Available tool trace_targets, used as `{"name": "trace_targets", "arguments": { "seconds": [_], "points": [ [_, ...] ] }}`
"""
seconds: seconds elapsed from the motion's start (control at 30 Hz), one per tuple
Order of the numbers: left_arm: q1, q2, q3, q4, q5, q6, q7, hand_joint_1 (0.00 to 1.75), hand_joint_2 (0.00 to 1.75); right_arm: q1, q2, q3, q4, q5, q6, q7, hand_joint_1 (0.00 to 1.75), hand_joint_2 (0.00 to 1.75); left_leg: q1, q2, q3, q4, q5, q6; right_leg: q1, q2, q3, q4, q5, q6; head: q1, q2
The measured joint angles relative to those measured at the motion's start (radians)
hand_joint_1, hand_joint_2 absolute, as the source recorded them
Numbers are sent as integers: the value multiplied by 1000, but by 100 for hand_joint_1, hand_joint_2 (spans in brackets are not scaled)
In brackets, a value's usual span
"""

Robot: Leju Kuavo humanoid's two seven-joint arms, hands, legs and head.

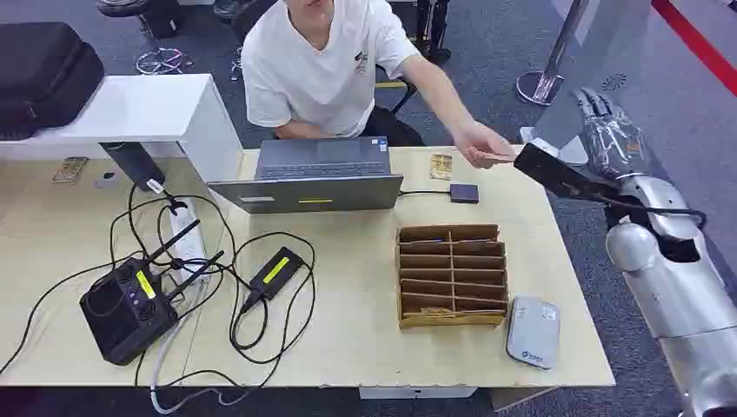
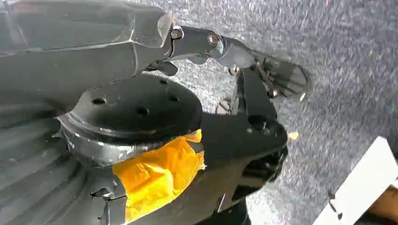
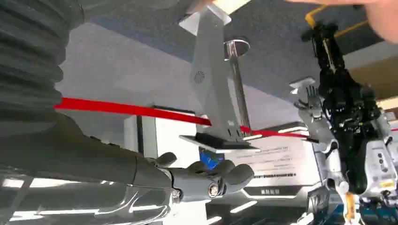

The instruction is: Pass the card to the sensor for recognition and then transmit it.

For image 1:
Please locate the black chair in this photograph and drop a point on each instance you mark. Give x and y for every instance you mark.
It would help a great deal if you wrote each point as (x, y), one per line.
(397, 86)

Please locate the card inside wooden box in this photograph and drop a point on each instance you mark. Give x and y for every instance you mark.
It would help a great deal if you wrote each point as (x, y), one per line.
(440, 312)

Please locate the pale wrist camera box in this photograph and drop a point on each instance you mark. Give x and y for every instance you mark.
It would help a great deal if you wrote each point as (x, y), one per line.
(567, 152)

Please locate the wooden card box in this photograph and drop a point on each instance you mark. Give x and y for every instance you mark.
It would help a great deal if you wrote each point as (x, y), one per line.
(452, 276)

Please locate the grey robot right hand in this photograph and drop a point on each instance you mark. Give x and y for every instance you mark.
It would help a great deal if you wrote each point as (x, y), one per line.
(610, 138)

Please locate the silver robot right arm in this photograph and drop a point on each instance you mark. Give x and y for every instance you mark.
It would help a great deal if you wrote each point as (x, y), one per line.
(673, 276)

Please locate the black router with antennas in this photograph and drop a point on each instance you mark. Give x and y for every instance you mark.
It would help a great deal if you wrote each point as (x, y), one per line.
(126, 308)

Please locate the black bag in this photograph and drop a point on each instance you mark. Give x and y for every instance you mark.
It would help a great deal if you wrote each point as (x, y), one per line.
(43, 75)

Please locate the person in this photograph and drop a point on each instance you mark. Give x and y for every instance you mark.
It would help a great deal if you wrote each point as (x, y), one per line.
(311, 75)

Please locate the white side cabinet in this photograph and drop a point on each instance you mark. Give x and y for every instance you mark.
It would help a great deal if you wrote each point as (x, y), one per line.
(132, 115)

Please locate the thin card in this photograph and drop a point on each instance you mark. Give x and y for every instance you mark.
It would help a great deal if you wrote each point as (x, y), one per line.
(500, 158)

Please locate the black cylindrical device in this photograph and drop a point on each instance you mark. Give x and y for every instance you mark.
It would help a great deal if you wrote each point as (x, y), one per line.
(133, 164)

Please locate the person's left hand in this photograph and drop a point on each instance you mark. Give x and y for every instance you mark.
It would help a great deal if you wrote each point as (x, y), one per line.
(478, 142)

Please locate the phone with patterned case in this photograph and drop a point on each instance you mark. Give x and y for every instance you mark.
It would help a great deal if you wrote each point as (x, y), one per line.
(70, 170)

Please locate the black flat wrist-mounted box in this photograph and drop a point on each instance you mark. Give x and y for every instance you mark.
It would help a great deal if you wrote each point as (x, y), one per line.
(553, 172)

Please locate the yellow printed card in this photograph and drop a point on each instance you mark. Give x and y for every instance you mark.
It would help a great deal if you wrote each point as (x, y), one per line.
(441, 167)

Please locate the grey laptop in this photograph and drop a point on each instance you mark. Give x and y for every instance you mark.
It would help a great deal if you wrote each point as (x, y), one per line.
(322, 178)

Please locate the small dark adapter box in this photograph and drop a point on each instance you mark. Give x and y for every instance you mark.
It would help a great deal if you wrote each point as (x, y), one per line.
(464, 193)

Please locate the chrome stanchion post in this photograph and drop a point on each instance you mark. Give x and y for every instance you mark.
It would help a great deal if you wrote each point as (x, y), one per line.
(547, 69)

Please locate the black plug with white tag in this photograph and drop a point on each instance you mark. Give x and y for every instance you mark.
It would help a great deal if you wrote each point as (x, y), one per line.
(164, 193)

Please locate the white power strip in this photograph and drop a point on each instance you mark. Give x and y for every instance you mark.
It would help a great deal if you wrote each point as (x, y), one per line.
(187, 239)

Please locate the black power brick yellow label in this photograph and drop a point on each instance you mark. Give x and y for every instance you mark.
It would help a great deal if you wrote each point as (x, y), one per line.
(276, 273)

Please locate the grey-white flat device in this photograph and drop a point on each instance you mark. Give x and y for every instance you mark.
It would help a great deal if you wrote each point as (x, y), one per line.
(534, 332)

